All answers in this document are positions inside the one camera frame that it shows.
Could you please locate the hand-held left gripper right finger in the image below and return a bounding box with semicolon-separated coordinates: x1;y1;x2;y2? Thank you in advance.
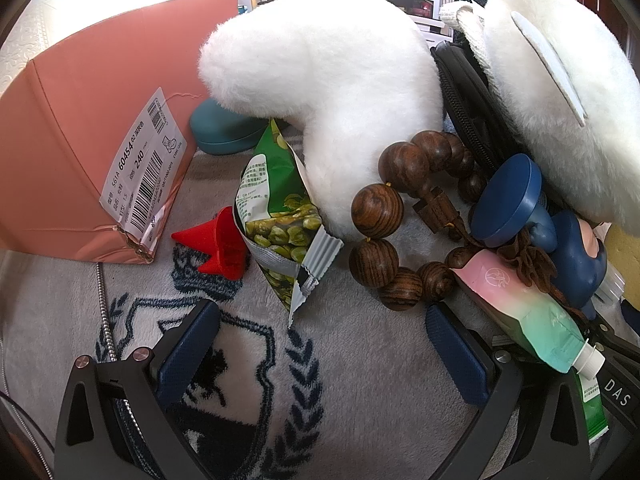
424;304;593;480

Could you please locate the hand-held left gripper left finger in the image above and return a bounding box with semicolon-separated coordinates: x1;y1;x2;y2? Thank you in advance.
54;299;223;480

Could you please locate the red plastic piece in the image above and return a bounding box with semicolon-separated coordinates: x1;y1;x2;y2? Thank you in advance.
171;206;251;281

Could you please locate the dark blue plastic toy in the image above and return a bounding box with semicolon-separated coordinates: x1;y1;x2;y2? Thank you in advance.
469;152;608;311

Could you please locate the pink cardboard box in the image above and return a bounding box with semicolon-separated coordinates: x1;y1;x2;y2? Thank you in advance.
0;0;240;265

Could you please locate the white plush toy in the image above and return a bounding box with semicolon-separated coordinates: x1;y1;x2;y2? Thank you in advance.
197;0;640;241

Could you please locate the green white tube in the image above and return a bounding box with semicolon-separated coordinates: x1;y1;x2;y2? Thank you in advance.
572;375;609;457

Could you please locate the pink green tube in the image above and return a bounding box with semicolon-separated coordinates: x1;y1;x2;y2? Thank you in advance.
450;249;607;380

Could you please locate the grey printed blanket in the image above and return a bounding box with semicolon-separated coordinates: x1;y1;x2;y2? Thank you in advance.
0;150;640;480

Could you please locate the yellow cloth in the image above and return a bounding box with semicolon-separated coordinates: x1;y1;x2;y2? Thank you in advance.
599;220;640;303

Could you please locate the green snack packet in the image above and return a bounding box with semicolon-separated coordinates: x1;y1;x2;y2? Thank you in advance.
234;117;345;328

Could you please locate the teal glasses case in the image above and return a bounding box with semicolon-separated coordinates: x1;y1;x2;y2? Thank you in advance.
189;99;273;156

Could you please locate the black zip case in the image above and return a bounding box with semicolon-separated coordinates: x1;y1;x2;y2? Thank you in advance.
430;40;531;181

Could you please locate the white ribbed knit cloth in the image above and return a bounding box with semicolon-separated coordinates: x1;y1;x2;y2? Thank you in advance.
439;1;501;73

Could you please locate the metal flexible hose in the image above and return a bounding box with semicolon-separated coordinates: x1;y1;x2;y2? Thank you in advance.
95;262;118;363

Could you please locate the wooden bead bracelet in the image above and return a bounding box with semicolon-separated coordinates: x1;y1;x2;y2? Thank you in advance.
348;130;556;312

